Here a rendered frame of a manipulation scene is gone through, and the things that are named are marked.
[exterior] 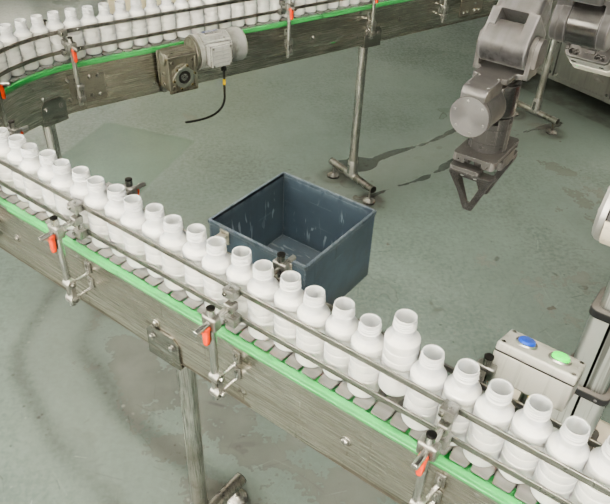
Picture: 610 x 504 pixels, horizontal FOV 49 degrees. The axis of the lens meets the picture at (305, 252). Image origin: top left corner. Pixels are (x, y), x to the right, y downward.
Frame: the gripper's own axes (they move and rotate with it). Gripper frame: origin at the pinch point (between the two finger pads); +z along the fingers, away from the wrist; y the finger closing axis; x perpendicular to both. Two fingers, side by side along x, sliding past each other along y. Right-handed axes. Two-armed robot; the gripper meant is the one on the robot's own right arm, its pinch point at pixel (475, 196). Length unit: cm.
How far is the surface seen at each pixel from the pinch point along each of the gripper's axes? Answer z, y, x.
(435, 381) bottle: 24.2, 17.0, 5.4
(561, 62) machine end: 108, -372, -79
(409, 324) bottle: 16.4, 15.8, -1.1
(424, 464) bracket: 30.6, 27.4, 9.7
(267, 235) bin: 59, -37, -70
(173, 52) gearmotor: 35, -81, -147
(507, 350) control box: 25.1, 2.3, 11.8
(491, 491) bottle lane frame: 37.1, 20.8, 19.2
